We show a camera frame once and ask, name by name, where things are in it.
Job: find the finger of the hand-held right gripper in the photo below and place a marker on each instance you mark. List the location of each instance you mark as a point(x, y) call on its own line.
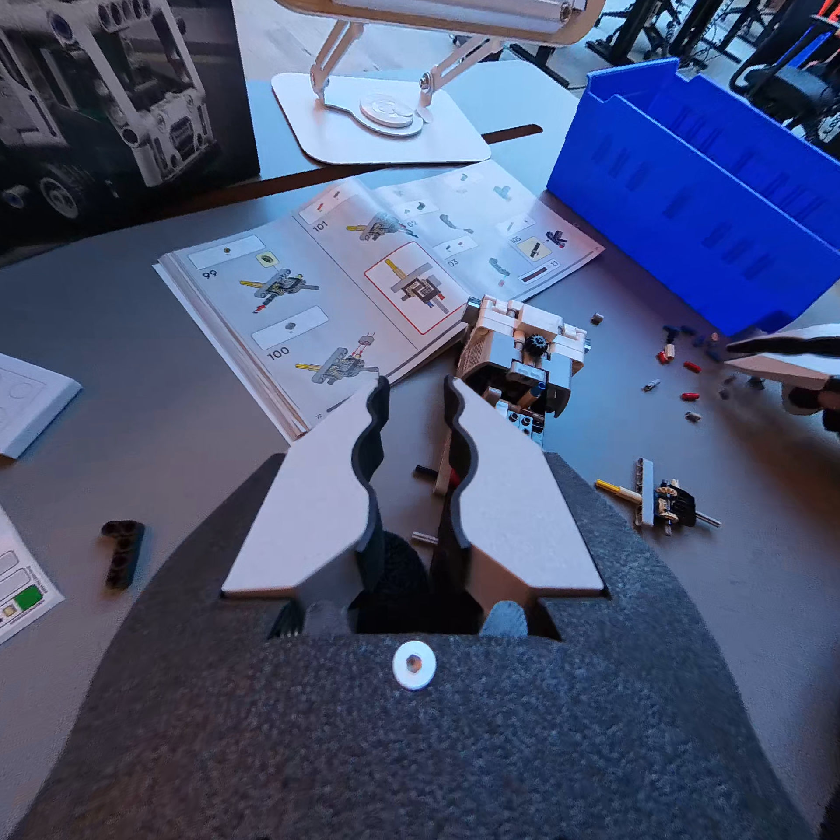
point(807, 333)
point(794, 371)

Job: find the black desk frame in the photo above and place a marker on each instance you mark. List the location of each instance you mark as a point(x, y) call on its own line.
point(630, 33)

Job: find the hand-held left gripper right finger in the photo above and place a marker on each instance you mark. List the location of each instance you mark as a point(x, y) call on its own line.
point(525, 525)

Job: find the grey black lego gear assembly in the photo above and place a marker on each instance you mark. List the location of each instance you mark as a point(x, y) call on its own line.
point(647, 492)

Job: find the white black lego truck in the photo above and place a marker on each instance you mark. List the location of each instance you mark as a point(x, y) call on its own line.
point(499, 328)

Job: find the black angled lego beam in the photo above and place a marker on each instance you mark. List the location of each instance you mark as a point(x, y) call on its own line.
point(123, 553)

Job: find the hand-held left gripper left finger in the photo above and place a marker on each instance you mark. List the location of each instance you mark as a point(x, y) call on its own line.
point(308, 518)

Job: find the black lego set box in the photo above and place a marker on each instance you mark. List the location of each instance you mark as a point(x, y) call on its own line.
point(98, 98)

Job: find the small white box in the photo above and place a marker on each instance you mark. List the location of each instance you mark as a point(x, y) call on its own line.
point(33, 400)

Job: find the sticker sheet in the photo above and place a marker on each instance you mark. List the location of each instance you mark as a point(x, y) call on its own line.
point(19, 590)

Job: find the black office chair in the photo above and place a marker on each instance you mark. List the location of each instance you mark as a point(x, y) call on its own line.
point(787, 92)

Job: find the open instruction booklet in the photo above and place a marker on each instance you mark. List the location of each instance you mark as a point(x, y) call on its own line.
point(341, 282)

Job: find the scattered small lego pieces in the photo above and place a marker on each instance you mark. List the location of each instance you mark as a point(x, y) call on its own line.
point(690, 366)

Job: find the blue plastic bin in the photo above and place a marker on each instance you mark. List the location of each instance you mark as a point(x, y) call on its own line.
point(689, 184)

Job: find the white metal laptop stand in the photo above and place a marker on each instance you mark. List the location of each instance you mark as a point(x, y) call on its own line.
point(394, 144)

